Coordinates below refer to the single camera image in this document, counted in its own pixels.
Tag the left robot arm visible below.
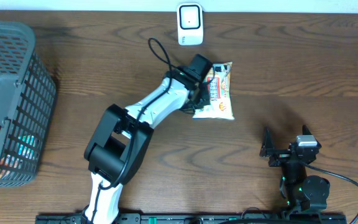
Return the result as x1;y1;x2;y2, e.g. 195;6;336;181
81;54;213;223

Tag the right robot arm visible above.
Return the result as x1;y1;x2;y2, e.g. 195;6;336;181
259;125;330;220

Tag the white barcode scanner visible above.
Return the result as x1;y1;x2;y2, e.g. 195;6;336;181
177;2;204;46

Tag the grey plastic mesh basket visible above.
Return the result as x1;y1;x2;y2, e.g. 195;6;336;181
0;21;57;187

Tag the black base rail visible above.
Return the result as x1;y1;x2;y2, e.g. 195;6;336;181
35;211;347;224

